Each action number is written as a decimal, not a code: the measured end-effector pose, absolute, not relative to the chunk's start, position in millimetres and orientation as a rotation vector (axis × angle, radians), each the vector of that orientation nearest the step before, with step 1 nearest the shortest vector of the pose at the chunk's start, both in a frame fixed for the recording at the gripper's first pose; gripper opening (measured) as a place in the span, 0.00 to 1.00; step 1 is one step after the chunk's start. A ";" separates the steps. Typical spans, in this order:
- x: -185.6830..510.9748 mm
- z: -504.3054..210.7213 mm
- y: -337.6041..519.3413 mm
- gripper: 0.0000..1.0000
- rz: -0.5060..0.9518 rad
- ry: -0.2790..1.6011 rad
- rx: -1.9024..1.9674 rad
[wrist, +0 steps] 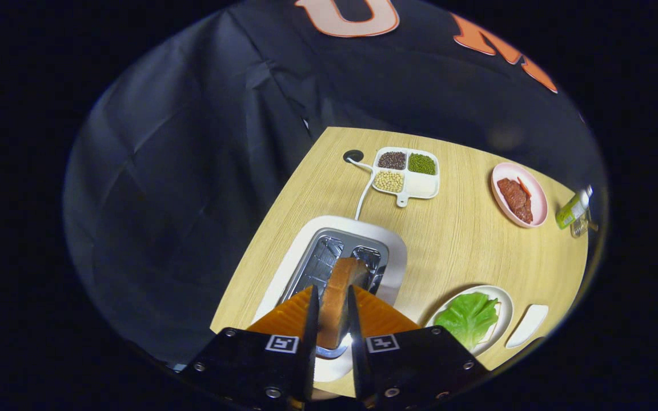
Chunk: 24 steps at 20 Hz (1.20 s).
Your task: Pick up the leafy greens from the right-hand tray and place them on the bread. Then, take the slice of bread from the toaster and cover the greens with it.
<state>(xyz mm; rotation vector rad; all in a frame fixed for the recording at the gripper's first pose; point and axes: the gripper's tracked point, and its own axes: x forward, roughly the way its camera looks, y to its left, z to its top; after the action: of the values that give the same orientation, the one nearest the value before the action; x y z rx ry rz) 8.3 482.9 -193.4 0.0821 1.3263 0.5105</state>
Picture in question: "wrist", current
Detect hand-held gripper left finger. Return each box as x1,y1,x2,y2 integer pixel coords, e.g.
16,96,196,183
180,285,321,409

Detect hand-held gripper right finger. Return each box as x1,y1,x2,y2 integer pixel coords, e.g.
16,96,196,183
347,285,488,409

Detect toasted bread slice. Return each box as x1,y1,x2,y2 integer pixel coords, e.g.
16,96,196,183
318,257,368,350

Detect green lettuce leaf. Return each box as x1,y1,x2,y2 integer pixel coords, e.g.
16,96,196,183
434,292,501,352

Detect white toaster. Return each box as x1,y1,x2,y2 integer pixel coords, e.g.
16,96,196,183
252,215,408,383

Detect round white plate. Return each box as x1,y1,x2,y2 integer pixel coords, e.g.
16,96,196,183
425,285,514,357

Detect white square plate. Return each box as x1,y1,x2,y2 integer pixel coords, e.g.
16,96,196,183
505,304,549,349

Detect white divided bean dish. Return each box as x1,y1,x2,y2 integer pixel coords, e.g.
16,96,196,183
371,147,440,207

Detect black backdrop cloth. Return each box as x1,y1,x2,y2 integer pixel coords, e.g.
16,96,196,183
63,0,607,366

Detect brown meat slices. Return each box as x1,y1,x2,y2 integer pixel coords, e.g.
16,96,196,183
497,178,534,224

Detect pink oval plate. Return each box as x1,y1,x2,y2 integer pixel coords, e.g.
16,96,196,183
491,162,548,229

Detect green label metal bottle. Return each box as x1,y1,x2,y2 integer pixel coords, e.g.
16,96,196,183
555,186,594,230

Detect white toaster cable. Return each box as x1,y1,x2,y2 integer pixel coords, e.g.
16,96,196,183
347,158,375,221

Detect metal wire basket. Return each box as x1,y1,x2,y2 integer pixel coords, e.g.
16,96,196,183
571,208,598,238

